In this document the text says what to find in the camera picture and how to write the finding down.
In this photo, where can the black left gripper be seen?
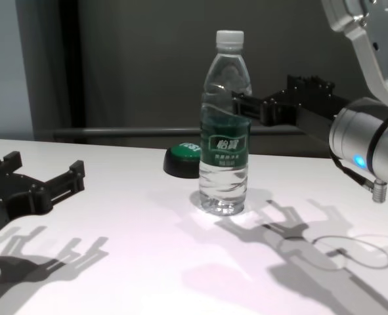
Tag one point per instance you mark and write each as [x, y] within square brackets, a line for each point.
[3, 197]

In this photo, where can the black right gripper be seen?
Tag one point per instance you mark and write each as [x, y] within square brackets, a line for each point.
[315, 108]

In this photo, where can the clear water bottle green label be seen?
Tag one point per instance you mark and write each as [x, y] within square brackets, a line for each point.
[224, 98]

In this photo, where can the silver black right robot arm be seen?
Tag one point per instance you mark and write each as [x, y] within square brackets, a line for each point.
[367, 144]

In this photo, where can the green YES button black base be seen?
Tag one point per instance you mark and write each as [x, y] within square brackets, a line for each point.
[180, 160]

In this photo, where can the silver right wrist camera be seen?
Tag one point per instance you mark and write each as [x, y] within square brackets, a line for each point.
[371, 42]

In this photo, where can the dark vertical partition post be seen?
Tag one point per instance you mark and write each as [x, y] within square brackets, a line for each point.
[72, 65]

